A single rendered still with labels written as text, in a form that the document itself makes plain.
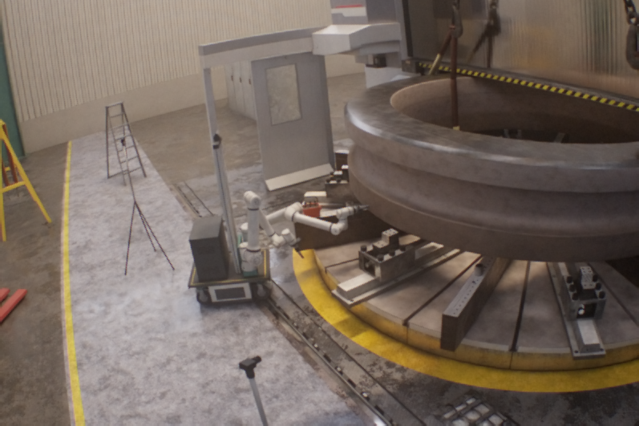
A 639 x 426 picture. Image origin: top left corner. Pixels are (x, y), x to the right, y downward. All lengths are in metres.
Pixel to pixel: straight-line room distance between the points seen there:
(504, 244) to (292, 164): 5.33
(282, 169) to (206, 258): 3.77
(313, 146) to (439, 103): 2.51
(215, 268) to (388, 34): 4.51
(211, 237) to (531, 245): 3.19
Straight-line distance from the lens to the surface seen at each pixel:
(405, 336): 4.73
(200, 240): 5.34
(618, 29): 6.48
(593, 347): 4.22
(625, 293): 5.20
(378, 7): 7.95
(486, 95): 8.37
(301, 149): 8.91
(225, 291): 5.53
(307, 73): 8.75
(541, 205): 4.34
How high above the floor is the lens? 3.02
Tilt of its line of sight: 22 degrees down
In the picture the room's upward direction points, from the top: 6 degrees counter-clockwise
